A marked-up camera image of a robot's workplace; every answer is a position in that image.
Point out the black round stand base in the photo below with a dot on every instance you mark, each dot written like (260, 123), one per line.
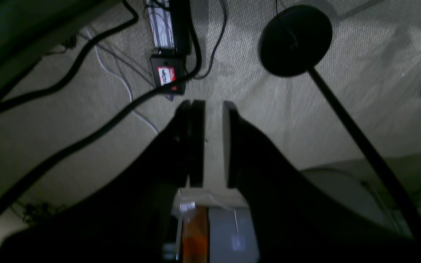
(294, 40)

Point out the black power strip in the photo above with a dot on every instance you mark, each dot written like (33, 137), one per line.
(170, 32)

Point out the black power adapter red label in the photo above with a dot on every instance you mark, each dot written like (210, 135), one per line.
(167, 68)

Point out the black stand pole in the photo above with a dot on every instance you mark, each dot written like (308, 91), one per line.
(381, 168)

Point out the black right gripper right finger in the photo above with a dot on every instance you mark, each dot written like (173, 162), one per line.
(294, 221)

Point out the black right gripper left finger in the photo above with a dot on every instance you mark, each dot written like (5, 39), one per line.
(126, 221)

